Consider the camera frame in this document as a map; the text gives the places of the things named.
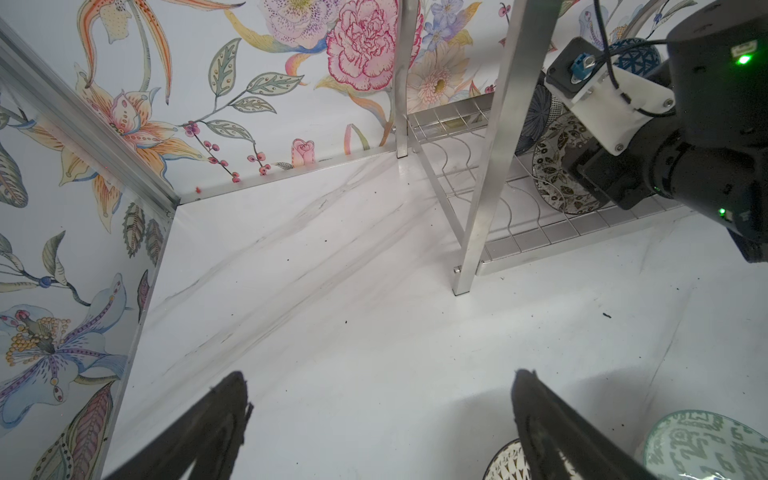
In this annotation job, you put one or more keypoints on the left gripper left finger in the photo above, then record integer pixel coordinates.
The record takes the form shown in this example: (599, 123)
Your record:
(203, 443)

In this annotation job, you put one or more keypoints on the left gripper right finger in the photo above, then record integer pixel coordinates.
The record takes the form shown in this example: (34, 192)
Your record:
(554, 437)

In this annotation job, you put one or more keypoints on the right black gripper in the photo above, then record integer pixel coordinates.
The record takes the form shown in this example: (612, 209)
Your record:
(624, 179)

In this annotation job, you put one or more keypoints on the white lattice bowl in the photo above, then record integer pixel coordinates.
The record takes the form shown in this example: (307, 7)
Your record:
(509, 463)

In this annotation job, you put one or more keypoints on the blue triangle pattern bowl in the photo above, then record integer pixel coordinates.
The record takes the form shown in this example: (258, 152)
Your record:
(636, 56)

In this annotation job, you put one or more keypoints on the dark navy petal bowl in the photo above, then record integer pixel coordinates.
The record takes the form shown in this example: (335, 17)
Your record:
(543, 110)

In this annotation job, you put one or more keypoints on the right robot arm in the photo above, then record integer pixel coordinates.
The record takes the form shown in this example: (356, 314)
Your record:
(694, 130)

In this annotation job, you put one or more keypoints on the steel two-tier dish rack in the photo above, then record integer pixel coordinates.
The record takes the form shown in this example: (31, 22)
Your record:
(532, 25)

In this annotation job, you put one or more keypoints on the pale green pattern bowl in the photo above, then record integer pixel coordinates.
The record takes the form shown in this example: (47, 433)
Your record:
(699, 444)

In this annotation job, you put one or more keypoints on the left aluminium corner post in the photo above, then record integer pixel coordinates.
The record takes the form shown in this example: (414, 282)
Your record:
(29, 74)

